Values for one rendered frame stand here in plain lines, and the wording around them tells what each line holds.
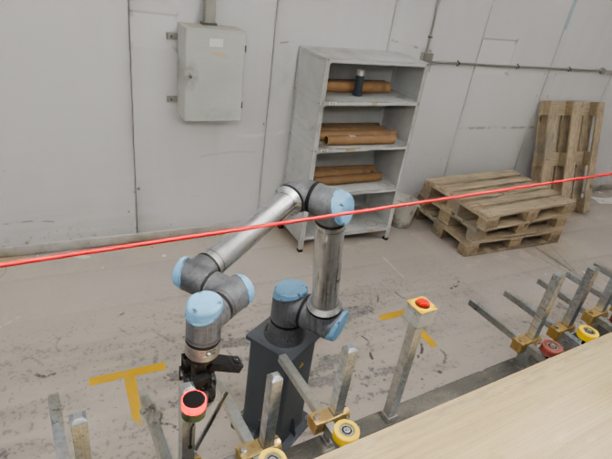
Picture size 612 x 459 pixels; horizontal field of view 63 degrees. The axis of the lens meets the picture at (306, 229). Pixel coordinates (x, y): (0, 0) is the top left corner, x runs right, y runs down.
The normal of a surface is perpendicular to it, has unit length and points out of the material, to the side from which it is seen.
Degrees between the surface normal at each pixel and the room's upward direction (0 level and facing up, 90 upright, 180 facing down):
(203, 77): 90
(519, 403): 0
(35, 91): 90
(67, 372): 0
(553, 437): 0
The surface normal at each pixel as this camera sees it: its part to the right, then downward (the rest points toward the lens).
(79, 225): 0.43, 0.48
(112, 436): 0.13, -0.87
